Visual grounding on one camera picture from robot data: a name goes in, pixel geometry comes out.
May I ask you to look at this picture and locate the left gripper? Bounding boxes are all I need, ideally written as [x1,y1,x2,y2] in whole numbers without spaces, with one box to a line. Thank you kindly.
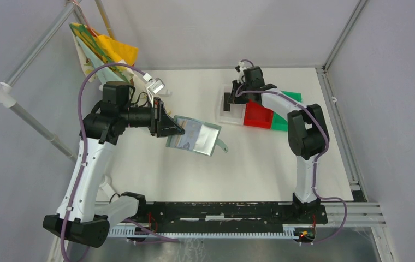
[120,97,185,137]

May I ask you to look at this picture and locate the green leather card holder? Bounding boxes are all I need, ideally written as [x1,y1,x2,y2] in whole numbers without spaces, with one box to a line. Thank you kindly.
[165,115,229,156]

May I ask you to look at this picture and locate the black credit card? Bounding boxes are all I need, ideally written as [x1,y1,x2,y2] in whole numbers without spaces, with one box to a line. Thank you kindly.
[223,92,232,112]

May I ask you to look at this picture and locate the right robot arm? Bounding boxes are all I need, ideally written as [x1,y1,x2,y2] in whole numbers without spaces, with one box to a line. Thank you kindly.
[226,62,329,223]

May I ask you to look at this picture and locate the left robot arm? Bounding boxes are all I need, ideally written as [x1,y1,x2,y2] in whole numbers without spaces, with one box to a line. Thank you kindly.
[43,81,185,248]

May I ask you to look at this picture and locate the clear plastic bin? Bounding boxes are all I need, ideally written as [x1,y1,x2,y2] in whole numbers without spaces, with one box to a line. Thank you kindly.
[215,85,246,126]

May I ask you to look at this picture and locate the red plastic bin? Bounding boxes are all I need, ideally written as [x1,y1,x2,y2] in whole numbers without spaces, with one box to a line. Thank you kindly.
[243,101,274,129]

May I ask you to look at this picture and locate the green plastic bin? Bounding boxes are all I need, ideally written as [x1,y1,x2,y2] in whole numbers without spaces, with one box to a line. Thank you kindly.
[270,90,303,132]

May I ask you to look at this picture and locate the patterned cloth bags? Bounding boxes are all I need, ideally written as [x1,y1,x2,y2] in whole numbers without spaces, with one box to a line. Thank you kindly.
[69,22,139,84]

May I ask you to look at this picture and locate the white pipe pole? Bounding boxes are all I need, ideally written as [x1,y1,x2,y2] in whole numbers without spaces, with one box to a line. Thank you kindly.
[0,82,78,163]

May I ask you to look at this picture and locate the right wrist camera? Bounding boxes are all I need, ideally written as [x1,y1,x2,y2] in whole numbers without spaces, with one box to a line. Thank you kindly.
[234,61,248,74]

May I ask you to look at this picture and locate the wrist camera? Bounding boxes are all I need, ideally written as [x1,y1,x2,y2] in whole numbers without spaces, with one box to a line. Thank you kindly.
[234,61,248,74]
[143,73,165,106]

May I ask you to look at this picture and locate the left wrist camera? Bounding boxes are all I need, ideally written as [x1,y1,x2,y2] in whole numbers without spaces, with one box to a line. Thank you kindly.
[143,73,165,106]

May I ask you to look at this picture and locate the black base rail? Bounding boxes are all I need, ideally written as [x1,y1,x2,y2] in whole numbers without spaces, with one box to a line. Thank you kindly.
[132,202,328,234]

